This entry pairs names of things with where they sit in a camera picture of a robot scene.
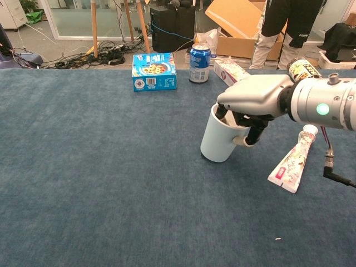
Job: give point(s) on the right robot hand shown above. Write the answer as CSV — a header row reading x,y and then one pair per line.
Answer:
x,y
256,91

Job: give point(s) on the light blue hooked cup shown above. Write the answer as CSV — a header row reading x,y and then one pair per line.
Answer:
x,y
217,139

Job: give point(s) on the floral toothpaste tube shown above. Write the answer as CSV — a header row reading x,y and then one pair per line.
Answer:
x,y
292,164

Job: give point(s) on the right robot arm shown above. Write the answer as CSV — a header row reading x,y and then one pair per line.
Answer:
x,y
311,100

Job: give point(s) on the floral toothpaste carton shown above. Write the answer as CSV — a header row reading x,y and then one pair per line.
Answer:
x,y
225,71

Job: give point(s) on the dark tea bottle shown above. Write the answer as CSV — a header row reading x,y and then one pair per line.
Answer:
x,y
301,69

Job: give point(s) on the open cardboard box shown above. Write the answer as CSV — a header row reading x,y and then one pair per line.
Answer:
x,y
239,44

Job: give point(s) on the blue soda can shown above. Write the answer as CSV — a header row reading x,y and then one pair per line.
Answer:
x,y
199,64

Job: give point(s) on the white plastic bag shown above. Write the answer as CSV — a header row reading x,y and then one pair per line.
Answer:
x,y
208,37

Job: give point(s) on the person in grey trousers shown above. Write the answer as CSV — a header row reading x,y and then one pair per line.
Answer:
x,y
289,22

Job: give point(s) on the white plastic storage crate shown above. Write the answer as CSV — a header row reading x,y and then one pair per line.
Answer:
x,y
333,62

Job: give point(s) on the black fabric bag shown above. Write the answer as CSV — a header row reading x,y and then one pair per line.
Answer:
x,y
339,39

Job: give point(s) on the blue cookie box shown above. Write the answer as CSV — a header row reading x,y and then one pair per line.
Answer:
x,y
154,72

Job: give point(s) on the black equipment case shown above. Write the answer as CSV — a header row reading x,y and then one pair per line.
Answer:
x,y
172,27

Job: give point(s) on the wooden stand leg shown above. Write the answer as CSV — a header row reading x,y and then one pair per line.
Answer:
x,y
94,27
142,25
128,19

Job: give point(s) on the blue table mat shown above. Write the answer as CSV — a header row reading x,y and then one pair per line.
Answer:
x,y
83,167

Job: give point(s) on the white framed glass partition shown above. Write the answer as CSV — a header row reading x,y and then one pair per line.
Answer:
x,y
75,19

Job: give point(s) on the dark blue machine base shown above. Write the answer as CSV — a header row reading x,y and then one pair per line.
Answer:
x,y
25,59

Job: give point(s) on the green bag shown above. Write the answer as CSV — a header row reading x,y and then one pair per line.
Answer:
x,y
34,17

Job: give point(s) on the green potted plant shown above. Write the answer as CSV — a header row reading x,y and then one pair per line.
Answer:
x,y
29,4

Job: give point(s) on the white cabinet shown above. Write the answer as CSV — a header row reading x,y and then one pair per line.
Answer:
x,y
11,14

